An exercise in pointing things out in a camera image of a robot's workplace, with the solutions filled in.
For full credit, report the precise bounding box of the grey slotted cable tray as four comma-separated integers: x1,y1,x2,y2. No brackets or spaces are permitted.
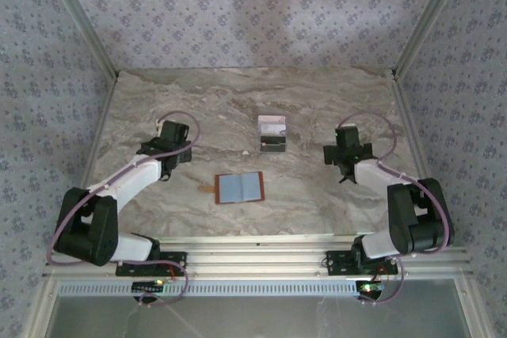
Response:
58,279,362,298

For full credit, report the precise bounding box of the aluminium side rail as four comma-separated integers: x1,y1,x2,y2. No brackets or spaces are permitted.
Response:
59,71,120,250
389,70,453,247

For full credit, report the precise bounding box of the brown leather card holder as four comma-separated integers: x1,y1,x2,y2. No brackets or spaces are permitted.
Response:
197,171,265,205

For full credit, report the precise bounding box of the aluminium front rail beam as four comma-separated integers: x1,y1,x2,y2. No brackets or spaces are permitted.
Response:
41,234,475,280

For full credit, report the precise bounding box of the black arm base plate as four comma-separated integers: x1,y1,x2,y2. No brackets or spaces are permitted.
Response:
325,250,399,276
115,250,188,276

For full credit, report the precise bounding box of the grey metal panel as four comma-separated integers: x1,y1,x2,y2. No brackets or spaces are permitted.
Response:
43,294,472,338

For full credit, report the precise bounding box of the aluminium corner post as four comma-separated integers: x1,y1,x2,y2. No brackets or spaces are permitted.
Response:
39,0,120,82
393,0,473,78

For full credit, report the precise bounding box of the small circuit board green LED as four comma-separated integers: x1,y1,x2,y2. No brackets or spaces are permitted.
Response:
132,279,166,294
355,280,386,295

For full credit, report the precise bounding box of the pale blue credit card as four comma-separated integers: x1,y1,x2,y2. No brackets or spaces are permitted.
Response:
260,123,287,136

